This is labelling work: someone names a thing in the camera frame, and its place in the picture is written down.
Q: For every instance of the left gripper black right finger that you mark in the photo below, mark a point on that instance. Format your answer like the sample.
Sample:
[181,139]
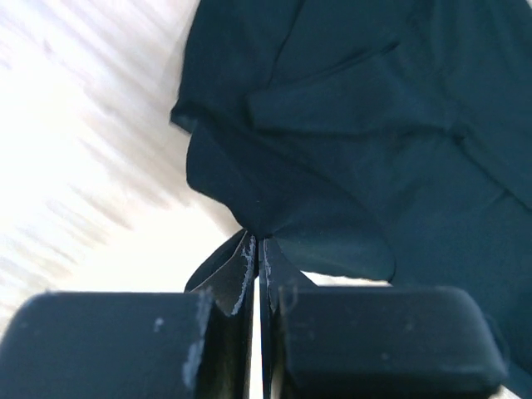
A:
[371,342]

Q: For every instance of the black t shirt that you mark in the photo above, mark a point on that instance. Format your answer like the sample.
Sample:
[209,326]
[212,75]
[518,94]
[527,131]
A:
[386,140]

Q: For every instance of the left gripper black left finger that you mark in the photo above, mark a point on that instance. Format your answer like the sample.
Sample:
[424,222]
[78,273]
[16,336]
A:
[195,344]

